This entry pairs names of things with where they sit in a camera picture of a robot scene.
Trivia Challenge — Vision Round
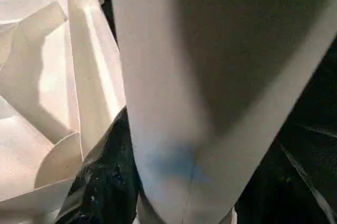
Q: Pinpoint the white plastic table top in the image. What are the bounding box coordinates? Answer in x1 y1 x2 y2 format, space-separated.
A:
0 0 127 209

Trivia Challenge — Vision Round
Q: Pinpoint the black plastic mat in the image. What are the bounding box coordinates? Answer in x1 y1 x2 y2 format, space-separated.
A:
0 0 337 201

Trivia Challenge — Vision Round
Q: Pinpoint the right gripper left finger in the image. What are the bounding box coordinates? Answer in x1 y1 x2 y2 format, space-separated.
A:
56 105 140 224

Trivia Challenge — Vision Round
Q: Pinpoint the white plastic table leg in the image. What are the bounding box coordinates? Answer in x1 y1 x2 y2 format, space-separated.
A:
109 0 337 224

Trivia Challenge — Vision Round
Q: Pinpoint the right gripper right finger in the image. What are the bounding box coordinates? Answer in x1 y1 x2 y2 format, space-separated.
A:
234 136 337 224

